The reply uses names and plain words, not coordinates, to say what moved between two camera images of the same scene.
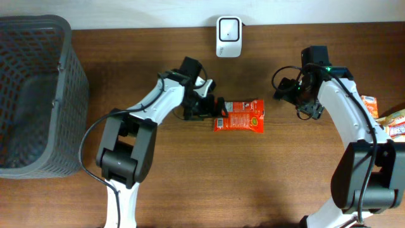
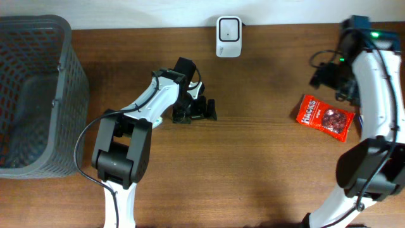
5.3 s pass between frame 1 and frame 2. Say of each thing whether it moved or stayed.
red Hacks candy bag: moved
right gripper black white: moved
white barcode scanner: stayed
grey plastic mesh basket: stayed
